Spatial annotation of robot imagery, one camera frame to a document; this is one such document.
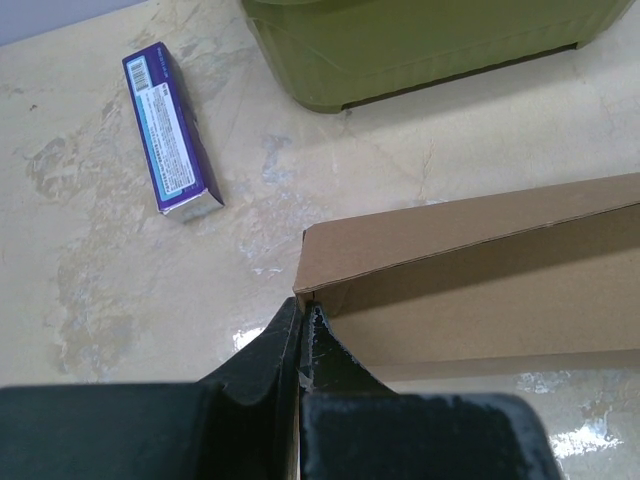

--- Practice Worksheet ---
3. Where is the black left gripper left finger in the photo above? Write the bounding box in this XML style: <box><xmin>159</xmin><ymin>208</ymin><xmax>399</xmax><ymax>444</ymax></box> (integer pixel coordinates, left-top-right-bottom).
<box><xmin>1</xmin><ymin>298</ymin><xmax>302</xmax><ymax>479</ymax></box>

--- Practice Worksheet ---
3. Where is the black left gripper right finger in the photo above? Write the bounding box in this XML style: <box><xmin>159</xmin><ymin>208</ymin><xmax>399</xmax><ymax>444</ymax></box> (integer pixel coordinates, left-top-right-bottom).
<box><xmin>299</xmin><ymin>302</ymin><xmax>560</xmax><ymax>479</ymax></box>

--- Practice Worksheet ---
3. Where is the brown cardboard box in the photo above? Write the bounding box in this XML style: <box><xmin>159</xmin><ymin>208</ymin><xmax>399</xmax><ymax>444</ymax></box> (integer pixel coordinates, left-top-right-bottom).
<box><xmin>293</xmin><ymin>174</ymin><xmax>639</xmax><ymax>382</ymax></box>

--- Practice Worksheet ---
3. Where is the purple toothpaste box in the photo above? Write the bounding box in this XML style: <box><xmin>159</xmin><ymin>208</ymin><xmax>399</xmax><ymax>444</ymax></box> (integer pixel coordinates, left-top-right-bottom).
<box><xmin>122</xmin><ymin>42</ymin><xmax>225</xmax><ymax>223</ymax></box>

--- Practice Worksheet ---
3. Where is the olive green plastic bin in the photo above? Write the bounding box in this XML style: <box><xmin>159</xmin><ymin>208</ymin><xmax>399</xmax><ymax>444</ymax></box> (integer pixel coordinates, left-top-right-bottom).
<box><xmin>240</xmin><ymin>0</ymin><xmax>632</xmax><ymax>113</ymax></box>

